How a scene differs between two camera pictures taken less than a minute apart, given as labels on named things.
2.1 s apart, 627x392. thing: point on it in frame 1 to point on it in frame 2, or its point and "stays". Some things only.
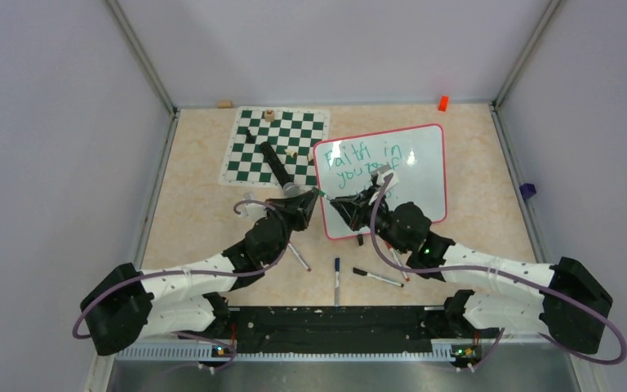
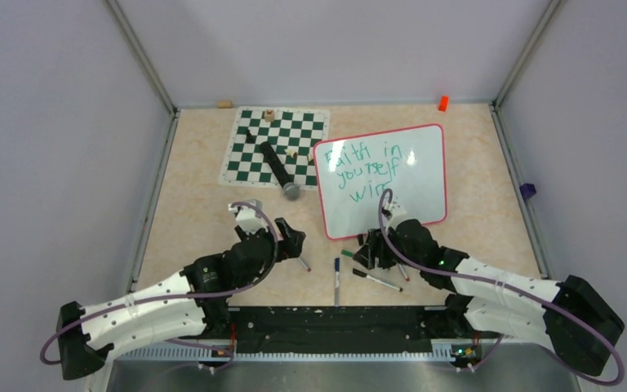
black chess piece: x=250 y=139 stays
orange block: x=443 y=104 stays
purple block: x=527 y=190 stays
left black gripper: x=299 y=208 to x=291 y=244
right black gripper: x=355 y=207 to x=375 y=247
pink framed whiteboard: x=344 y=167 stays
